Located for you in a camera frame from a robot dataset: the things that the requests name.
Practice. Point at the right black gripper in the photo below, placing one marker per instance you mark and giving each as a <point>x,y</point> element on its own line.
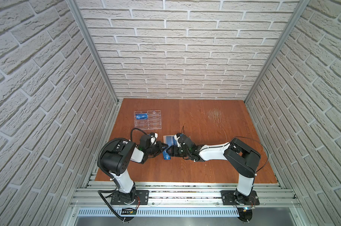
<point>176,152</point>

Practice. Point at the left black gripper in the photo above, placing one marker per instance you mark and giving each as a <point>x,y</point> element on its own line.
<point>156,147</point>

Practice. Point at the blue credit card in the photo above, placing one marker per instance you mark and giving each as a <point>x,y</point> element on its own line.
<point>166,155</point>

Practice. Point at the tan leather card holder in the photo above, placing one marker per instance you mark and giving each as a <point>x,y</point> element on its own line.
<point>171,140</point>

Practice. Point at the clear plastic organizer box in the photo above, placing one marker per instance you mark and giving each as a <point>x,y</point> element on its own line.
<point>153,122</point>

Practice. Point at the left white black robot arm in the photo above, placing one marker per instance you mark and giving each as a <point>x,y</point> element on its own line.
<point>116,155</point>

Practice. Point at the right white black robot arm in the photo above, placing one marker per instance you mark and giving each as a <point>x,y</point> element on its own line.
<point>242,157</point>

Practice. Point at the blue item in box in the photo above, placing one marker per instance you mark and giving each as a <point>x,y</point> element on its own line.
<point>142,116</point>

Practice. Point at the perforated metal vent strip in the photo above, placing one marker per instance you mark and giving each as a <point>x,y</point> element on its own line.
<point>163,212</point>

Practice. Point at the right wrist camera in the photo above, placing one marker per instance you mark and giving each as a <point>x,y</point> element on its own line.
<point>183,140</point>

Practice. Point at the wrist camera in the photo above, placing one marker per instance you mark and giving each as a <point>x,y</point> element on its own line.
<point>183,140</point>
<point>148,139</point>

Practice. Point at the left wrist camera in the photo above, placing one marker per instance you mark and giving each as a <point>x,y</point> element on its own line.
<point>148,139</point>

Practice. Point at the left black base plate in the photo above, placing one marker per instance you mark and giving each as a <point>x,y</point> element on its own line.
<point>132,198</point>

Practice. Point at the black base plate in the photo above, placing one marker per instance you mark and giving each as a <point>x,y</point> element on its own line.
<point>232,197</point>
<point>132,198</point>

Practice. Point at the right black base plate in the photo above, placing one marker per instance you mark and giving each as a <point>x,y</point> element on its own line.
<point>232,197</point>

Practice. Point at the aluminium rail frame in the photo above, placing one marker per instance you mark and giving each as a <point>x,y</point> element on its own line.
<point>188,195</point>

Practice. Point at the left corner aluminium post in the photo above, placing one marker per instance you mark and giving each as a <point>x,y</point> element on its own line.
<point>75,10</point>

